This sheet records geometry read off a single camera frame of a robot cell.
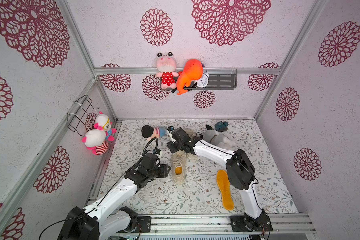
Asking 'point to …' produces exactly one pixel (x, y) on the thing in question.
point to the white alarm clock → (203, 82)
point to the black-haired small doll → (149, 132)
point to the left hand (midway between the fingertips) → (167, 169)
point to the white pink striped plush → (94, 140)
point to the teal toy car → (221, 126)
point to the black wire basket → (77, 119)
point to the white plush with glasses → (103, 122)
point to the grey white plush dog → (212, 136)
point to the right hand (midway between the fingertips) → (170, 142)
